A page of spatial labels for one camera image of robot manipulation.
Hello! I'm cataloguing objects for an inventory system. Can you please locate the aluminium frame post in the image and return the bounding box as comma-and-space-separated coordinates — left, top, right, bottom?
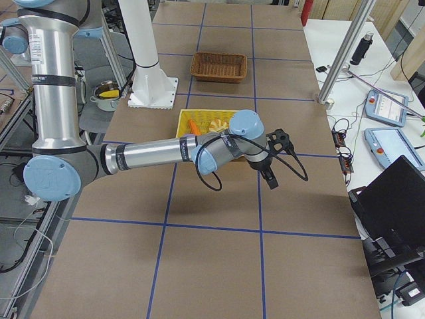
317, 0, 376, 110

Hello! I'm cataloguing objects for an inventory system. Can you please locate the brown wicker basket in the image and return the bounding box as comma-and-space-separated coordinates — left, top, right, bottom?
190, 52, 247, 83

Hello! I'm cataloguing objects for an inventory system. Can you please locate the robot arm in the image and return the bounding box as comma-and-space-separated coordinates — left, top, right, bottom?
16, 1, 278, 201

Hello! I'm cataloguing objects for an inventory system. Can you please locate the teach pendant near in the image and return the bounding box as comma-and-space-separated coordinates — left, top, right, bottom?
364, 128, 424, 171

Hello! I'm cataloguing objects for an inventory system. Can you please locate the teach pendant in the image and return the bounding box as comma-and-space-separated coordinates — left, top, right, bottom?
365, 89, 407, 127
364, 128, 424, 171

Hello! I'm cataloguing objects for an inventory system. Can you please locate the white enamel pot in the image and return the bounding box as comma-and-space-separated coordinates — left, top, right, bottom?
90, 80, 120, 112

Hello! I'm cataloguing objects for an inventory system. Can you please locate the teach pendant far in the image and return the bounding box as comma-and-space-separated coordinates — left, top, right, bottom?
365, 89, 407, 127

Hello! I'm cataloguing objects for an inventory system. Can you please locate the toy carrot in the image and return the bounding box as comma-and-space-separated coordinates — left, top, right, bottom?
188, 119, 201, 136

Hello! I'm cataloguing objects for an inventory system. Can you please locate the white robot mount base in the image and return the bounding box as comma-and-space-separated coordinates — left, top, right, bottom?
119, 0, 179, 110

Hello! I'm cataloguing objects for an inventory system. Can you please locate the black water bottle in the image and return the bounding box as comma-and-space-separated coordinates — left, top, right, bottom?
349, 32, 373, 65

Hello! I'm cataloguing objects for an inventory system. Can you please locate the black laptop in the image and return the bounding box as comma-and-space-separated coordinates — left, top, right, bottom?
347, 154, 425, 247

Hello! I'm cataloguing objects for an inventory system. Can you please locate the toy croissant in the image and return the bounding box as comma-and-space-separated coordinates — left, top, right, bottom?
209, 119, 229, 133

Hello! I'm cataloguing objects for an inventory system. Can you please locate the yellow woven basket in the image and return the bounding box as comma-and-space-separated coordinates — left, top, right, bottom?
175, 109, 256, 162

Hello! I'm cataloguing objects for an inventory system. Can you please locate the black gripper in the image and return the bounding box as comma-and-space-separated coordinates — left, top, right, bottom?
247, 156, 278, 189

